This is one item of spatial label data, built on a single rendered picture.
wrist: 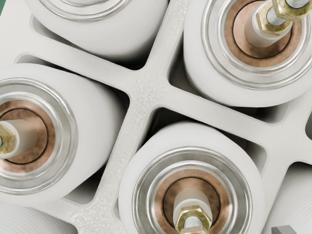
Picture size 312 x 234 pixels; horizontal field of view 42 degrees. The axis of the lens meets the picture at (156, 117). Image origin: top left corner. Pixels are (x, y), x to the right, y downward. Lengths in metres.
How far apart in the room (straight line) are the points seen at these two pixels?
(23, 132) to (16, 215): 0.11
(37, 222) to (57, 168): 0.09
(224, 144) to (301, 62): 0.07
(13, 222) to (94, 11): 0.17
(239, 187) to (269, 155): 0.08
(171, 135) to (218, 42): 0.07
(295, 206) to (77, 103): 0.17
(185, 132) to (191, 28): 0.07
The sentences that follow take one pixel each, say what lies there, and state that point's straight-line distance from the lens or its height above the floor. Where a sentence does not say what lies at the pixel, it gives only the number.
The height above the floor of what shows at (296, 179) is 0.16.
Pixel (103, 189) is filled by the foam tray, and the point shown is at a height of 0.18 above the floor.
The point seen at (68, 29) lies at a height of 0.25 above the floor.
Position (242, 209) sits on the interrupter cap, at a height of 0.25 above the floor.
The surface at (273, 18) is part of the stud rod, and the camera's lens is 0.22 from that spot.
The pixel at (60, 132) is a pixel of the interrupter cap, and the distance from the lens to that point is 0.27.
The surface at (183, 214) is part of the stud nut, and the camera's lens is 0.22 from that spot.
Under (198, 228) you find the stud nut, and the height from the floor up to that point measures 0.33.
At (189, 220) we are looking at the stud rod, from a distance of 0.22.
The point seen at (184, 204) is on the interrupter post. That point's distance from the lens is 0.23.
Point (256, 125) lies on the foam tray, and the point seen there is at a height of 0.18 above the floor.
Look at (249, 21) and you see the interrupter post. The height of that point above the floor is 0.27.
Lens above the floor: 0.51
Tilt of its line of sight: 86 degrees down
